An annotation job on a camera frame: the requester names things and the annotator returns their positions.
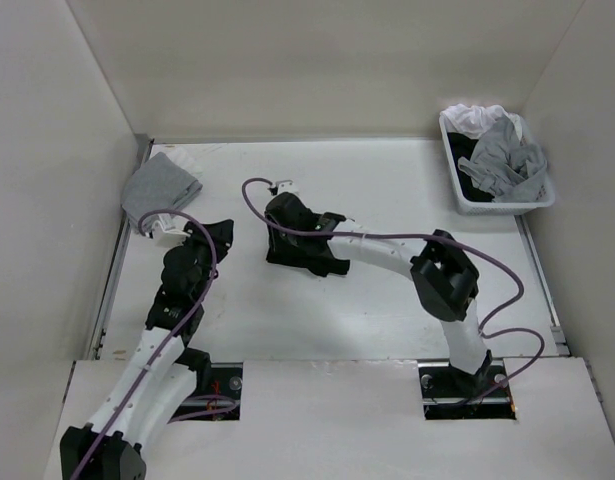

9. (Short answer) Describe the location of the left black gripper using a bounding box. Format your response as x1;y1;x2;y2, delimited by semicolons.
175;220;233;302

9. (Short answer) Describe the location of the black tank top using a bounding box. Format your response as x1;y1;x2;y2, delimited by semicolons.
266;234;350;277

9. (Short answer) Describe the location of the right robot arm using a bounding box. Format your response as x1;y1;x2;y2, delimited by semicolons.
264;192;491;397

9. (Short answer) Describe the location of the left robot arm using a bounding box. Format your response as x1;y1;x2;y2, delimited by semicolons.
59;219;234;479

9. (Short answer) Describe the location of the folded grey tank top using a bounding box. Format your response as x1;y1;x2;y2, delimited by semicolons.
121;152;202;231

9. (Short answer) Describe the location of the black garment in basket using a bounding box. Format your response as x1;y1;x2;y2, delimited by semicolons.
447;132;493;203

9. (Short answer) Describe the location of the white garment in basket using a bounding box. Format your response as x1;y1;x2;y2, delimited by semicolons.
440;104;524;140

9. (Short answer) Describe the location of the grey garment in basket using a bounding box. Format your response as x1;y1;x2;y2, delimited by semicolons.
458;117;547;203

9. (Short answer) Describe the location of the white laundry basket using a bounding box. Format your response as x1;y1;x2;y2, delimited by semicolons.
438;113;556;216

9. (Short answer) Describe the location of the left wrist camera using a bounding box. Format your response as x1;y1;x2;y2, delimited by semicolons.
140;213;186;240

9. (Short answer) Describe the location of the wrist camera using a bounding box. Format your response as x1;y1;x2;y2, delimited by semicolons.
269;180;299;196
140;213;186;240

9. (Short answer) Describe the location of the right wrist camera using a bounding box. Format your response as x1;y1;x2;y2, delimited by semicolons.
269;180;299;196

